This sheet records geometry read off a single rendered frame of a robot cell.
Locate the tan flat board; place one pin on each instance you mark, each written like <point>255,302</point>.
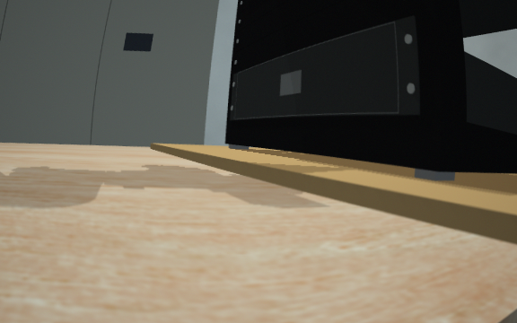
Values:
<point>484,204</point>

